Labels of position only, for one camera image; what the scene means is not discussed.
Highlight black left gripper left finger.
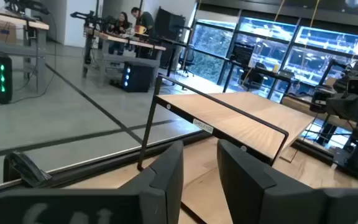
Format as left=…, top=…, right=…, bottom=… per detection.
left=0, top=140, right=185, bottom=224

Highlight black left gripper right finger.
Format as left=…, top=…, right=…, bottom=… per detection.
left=216, top=139, right=358, bottom=224

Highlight black desk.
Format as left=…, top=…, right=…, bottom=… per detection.
left=222, top=58, right=292, bottom=96

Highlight black monitor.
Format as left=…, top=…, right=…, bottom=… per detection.
left=229, top=42, right=256, bottom=68

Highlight black computer tower blue lights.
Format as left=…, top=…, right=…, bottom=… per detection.
left=121, top=61, right=155, bottom=93

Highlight black table edge clamp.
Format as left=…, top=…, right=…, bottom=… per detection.
left=2, top=151, right=53, bottom=188

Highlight black office chair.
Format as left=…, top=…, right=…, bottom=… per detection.
left=177, top=43, right=197, bottom=78

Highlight black upright panel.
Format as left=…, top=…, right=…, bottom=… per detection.
left=154, top=7, right=186, bottom=69

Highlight seated person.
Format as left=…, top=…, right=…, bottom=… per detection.
left=108, top=11, right=133, bottom=56

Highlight standing person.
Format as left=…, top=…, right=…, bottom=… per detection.
left=131, top=6, right=155, bottom=35

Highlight wooden shelf with black frame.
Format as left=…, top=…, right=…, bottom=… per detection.
left=137, top=74, right=315, bottom=171

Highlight wooden workbench with grey frame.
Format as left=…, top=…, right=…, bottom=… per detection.
left=83, top=27, right=167, bottom=88
left=0, top=7, right=50, bottom=94

